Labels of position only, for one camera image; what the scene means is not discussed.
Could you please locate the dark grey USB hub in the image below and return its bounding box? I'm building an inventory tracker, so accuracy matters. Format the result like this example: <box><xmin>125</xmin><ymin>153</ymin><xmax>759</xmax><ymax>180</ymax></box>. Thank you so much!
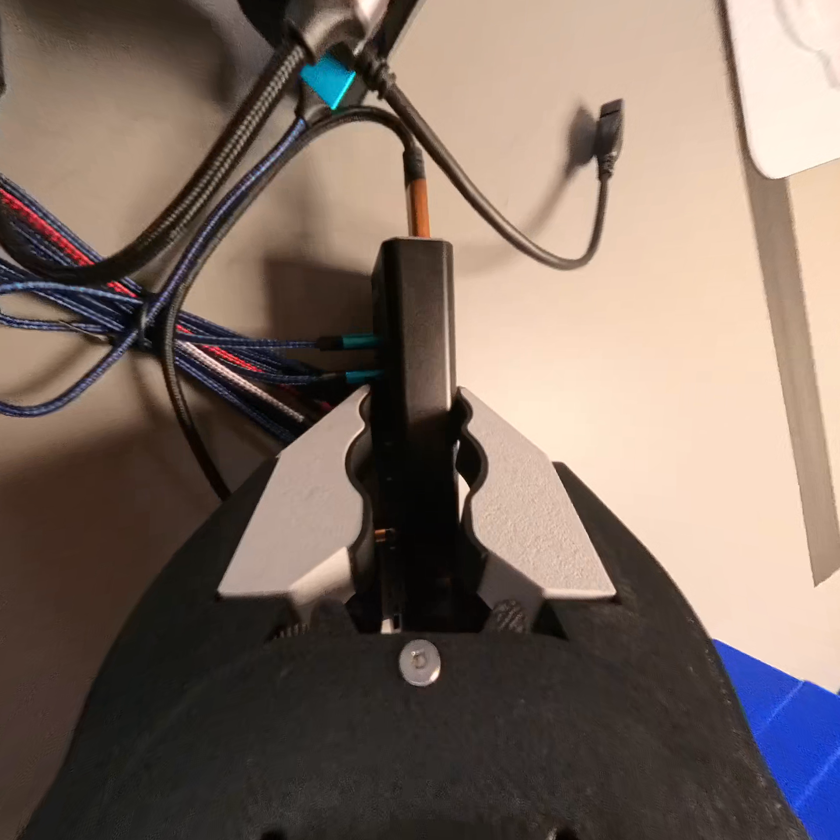
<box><xmin>236</xmin><ymin>0</ymin><xmax>421</xmax><ymax>115</ymax></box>

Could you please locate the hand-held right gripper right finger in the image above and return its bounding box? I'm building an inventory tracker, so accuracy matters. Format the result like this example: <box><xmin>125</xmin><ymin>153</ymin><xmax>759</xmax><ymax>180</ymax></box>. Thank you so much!
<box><xmin>456</xmin><ymin>386</ymin><xmax>618</xmax><ymax>633</ymax></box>

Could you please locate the black long USB hub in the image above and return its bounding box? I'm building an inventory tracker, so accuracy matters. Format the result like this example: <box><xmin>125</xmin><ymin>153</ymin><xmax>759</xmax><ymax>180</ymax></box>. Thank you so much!
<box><xmin>368</xmin><ymin>238</ymin><xmax>462</xmax><ymax>633</ymax></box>

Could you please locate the document stand with instruction sheet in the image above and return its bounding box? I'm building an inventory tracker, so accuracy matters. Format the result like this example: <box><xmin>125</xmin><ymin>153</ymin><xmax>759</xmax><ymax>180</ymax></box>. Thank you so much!
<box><xmin>721</xmin><ymin>0</ymin><xmax>840</xmax><ymax>180</ymax></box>

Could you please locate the blue plastic bin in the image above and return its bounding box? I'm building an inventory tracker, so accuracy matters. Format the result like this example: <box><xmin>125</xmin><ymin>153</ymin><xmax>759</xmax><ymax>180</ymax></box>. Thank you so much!
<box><xmin>712</xmin><ymin>638</ymin><xmax>840</xmax><ymax>840</ymax></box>

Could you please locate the copper plug black cable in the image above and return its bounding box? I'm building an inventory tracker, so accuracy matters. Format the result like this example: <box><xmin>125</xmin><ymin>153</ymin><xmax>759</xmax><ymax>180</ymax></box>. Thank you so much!
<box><xmin>163</xmin><ymin>107</ymin><xmax>433</xmax><ymax>500</ymax></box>

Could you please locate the black hub tail cable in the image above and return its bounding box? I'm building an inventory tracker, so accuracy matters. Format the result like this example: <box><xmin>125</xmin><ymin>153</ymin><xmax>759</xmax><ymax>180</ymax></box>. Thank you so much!
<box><xmin>360</xmin><ymin>49</ymin><xmax>626</xmax><ymax>272</ymax></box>

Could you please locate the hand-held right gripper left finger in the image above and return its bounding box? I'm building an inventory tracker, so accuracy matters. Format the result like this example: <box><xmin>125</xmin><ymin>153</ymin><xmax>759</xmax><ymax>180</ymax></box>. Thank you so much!
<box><xmin>218</xmin><ymin>386</ymin><xmax>379</xmax><ymax>622</ymax></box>

